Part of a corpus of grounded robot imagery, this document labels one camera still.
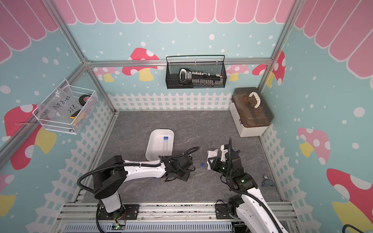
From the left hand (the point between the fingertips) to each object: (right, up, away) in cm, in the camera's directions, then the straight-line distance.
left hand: (186, 176), depth 86 cm
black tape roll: (-56, +45, -6) cm, 73 cm away
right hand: (+13, +12, -7) cm, 19 cm away
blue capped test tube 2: (-14, +17, +14) cm, 26 cm away
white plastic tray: (-18, +18, +15) cm, 30 cm away
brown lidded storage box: (+46, +39, +16) cm, 63 cm away
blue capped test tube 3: (+10, +6, +5) cm, 13 cm away
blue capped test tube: (-16, +17, +14) cm, 27 cm away
